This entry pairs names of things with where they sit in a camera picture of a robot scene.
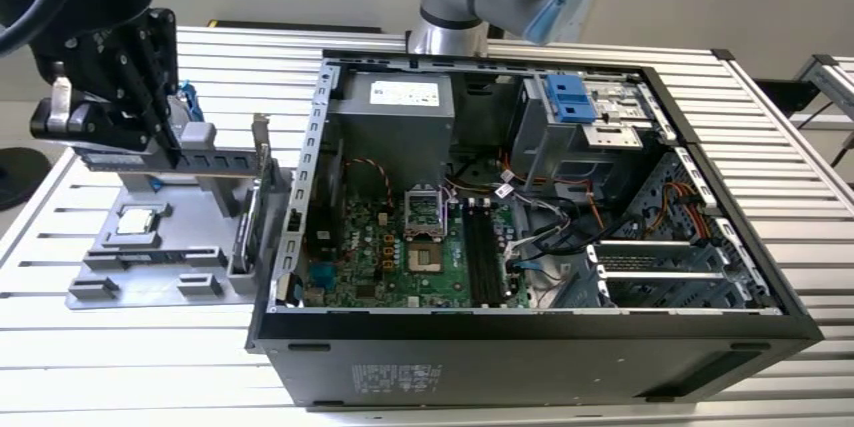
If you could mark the green motherboard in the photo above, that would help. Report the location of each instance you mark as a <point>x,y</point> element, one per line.
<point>400,283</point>

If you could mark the neighbouring slatted metal table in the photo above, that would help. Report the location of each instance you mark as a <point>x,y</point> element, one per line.
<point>830,77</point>

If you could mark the black graphics card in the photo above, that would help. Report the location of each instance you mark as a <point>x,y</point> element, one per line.
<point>265,187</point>

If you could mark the silver CPU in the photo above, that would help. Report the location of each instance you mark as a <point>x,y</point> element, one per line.
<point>135,222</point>

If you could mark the CPU socket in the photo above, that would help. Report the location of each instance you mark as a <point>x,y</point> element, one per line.
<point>427,258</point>

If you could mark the black table bracket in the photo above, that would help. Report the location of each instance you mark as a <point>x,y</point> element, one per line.
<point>787,94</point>

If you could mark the black case fan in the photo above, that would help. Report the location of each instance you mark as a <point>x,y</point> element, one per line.
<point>328,197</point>

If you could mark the silver expansion slot cover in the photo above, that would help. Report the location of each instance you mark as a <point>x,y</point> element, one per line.
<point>660,275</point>
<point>640,245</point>

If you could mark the blue disk bay latch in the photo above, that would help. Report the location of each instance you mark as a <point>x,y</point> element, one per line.
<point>570,97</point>

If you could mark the grey parts rack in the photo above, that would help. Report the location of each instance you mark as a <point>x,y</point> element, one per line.
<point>200,237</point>

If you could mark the grey power supply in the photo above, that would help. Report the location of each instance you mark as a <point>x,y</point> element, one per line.
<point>393,137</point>

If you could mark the black PC case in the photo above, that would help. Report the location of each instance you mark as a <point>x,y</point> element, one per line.
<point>467,372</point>

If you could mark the black RAM slot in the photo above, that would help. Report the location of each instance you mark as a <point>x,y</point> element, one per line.
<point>480,252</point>
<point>496,252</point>
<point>471,252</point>
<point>488,252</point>

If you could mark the black round floor base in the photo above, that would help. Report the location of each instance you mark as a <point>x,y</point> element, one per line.
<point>23,177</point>

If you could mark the metal drive cage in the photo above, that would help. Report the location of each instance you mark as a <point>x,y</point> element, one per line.
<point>567,147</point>

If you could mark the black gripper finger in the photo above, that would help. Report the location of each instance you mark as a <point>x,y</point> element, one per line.
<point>153,72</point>
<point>100,127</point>

